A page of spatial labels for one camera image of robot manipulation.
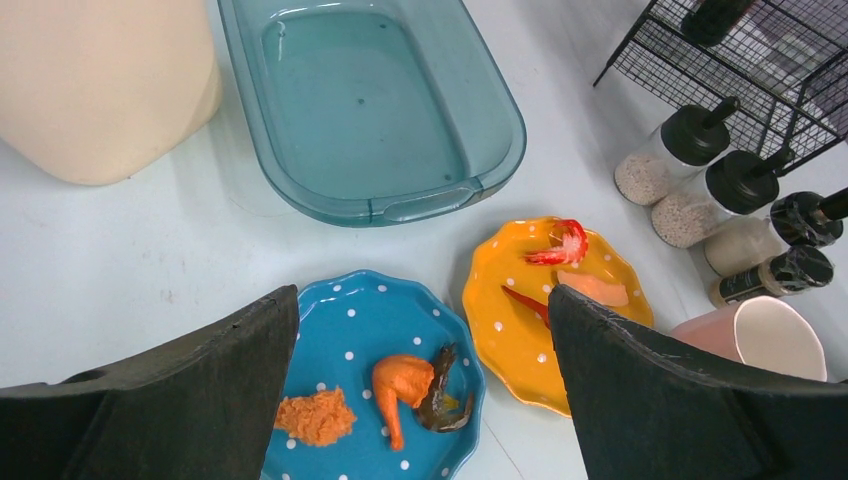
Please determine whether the dark sauce bottle red label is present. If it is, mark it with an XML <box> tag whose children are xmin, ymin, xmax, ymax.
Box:
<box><xmin>680</xmin><ymin>0</ymin><xmax>755</xmax><ymax>47</ymax></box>

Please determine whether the orange chicken drumstick toy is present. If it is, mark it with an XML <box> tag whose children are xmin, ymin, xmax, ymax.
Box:
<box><xmin>372</xmin><ymin>354</ymin><xmax>435</xmax><ymax>451</ymax></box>

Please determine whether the orange shredded food piece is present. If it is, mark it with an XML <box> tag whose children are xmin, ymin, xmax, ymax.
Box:
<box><xmin>273</xmin><ymin>388</ymin><xmax>357</xmax><ymax>447</ymax></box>

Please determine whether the red shrimp toy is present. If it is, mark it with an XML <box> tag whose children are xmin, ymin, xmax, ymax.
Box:
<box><xmin>523</xmin><ymin>219</ymin><xmax>589</xmax><ymax>265</ymax></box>

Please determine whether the small pepper shaker black lid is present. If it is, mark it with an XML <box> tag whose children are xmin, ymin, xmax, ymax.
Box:
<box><xmin>708</xmin><ymin>246</ymin><xmax>835</xmax><ymax>308</ymax></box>

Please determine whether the black wire rack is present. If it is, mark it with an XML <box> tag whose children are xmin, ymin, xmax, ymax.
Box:
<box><xmin>604</xmin><ymin>1</ymin><xmax>847</xmax><ymax>174</ymax></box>

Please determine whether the pink salmon slice toy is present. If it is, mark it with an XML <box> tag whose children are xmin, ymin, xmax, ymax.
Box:
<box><xmin>556</xmin><ymin>270</ymin><xmax>630</xmax><ymax>307</ymax></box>

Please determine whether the dark shrimp toy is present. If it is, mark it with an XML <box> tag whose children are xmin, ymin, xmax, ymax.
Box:
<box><xmin>413</xmin><ymin>343</ymin><xmax>475</xmax><ymax>433</ymax></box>

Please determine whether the red chili pepper toy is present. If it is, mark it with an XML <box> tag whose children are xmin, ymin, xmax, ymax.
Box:
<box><xmin>501</xmin><ymin>285</ymin><xmax>550</xmax><ymax>328</ymax></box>

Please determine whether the blue polka dot plate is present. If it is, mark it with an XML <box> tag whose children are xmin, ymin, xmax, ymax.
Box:
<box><xmin>261</xmin><ymin>270</ymin><xmax>486</xmax><ymax>479</ymax></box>

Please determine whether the orange polka dot plate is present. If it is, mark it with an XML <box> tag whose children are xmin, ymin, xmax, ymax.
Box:
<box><xmin>462</xmin><ymin>217</ymin><xmax>654</xmax><ymax>417</ymax></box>

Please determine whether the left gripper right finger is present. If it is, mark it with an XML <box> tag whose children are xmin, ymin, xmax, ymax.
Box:
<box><xmin>548</xmin><ymin>285</ymin><xmax>847</xmax><ymax>479</ymax></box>

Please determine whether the pink ceramic mug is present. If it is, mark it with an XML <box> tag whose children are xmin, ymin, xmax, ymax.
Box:
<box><xmin>670</xmin><ymin>296</ymin><xmax>828</xmax><ymax>381</ymax></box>

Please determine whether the white granule shaker black lid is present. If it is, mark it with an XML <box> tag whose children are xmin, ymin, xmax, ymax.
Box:
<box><xmin>613</xmin><ymin>96</ymin><xmax>740</xmax><ymax>206</ymax></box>
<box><xmin>651</xmin><ymin>146</ymin><xmax>795</xmax><ymax>249</ymax></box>

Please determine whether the teal transparent plastic tub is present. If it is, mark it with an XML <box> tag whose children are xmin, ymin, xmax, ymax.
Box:
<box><xmin>218</xmin><ymin>1</ymin><xmax>527</xmax><ymax>228</ymax></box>

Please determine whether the cream plastic waste bin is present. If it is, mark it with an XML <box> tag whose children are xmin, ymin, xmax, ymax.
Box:
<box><xmin>1</xmin><ymin>1</ymin><xmax>223</xmax><ymax>186</ymax></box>

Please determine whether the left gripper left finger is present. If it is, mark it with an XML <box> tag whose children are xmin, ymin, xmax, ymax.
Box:
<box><xmin>1</xmin><ymin>285</ymin><xmax>300</xmax><ymax>479</ymax></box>

